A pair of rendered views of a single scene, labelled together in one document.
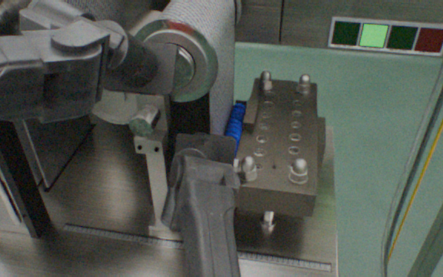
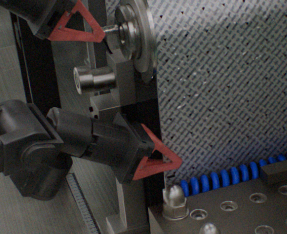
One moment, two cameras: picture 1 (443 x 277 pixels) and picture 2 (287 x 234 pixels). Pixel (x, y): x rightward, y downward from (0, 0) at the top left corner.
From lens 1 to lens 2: 0.71 m
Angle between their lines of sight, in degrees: 53
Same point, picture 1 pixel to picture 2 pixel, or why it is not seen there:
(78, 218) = (85, 175)
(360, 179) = not seen: outside the picture
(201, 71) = (143, 48)
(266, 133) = (273, 197)
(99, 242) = (66, 202)
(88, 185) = not seen: hidden behind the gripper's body
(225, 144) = (133, 143)
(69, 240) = not seen: hidden behind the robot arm
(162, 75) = (41, 17)
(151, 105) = (109, 67)
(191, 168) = not seen: outside the picture
